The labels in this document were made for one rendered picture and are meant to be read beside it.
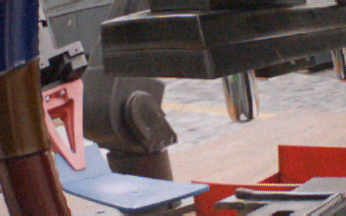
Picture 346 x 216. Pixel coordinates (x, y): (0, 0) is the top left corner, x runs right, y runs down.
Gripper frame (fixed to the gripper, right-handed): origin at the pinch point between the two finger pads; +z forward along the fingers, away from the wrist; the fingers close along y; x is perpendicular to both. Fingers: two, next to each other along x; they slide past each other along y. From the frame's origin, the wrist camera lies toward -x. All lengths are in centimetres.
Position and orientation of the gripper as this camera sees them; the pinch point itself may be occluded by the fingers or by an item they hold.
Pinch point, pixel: (76, 162)
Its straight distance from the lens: 88.9
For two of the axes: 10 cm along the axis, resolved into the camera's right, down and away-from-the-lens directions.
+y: 4.1, -4.7, -7.8
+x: 7.9, -2.5, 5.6
